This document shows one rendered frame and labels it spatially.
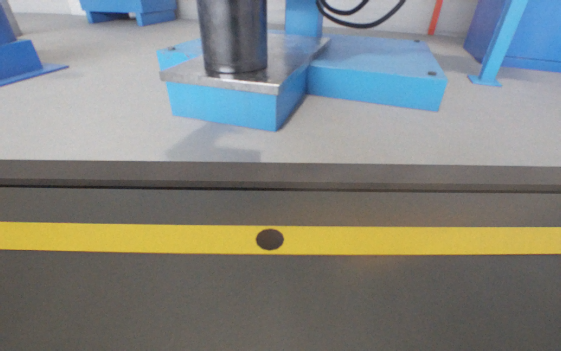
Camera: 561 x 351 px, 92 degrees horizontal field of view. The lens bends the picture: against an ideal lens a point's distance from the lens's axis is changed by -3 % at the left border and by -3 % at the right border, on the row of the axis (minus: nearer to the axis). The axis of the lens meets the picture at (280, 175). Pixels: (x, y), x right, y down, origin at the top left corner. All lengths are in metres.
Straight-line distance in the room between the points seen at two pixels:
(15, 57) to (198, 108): 1.12
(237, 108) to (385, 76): 0.57
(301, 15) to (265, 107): 0.94
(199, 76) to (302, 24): 0.93
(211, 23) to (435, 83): 0.78
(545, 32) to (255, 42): 1.75
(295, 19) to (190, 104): 0.94
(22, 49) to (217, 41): 1.19
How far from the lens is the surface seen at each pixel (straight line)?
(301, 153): 0.77
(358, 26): 1.45
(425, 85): 1.17
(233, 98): 0.89
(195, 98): 0.96
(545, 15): 2.24
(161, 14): 3.66
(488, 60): 1.73
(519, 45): 2.24
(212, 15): 0.91
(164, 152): 0.83
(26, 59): 1.91
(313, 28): 1.72
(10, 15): 3.37
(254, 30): 0.92
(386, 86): 1.16
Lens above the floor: 0.39
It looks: 35 degrees down
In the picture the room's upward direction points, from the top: 1 degrees clockwise
